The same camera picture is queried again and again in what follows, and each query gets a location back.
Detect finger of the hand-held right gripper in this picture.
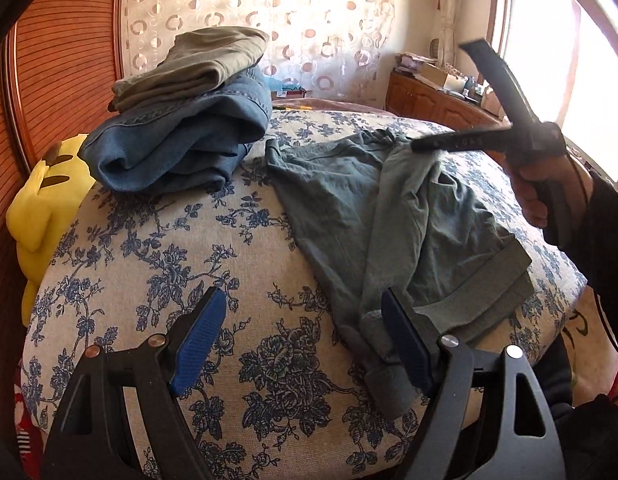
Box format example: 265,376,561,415
410,129,510,154

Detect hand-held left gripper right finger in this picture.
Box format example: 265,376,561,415
380,287,572,480

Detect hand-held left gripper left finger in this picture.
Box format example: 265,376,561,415
42,287,227,480

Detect grey-green pants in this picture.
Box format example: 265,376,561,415
264,127,534,418

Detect person's right forearm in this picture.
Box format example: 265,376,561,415
543,170,618,356

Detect folded olive pants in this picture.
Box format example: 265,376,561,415
112,26,271,111

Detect person's right hand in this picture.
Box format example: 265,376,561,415
515,157,592,231

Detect wooden cabinet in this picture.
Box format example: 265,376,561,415
386,70,510,125

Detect cardboard box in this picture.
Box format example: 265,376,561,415
418,62,470,95

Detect stack of papers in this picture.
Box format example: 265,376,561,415
394,52,431,75

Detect blue floral bed cover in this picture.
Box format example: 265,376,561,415
20,107,590,480

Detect window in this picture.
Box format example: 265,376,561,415
489,0,618,186

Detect white window drape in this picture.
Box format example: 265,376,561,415
429,0,496,63

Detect blue tissue pack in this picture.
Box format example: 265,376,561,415
266,79,306,101

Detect circle-patterned sheer curtain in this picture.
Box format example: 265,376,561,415
114,0,396,107

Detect person's dark clothing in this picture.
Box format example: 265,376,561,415
533,350,618,480

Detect folded blue jeans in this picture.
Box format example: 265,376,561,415
79,65,271,196

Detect yellow plush toy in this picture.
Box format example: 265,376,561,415
5,134,97,326

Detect wooden headboard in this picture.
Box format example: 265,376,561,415
0,0,126,480

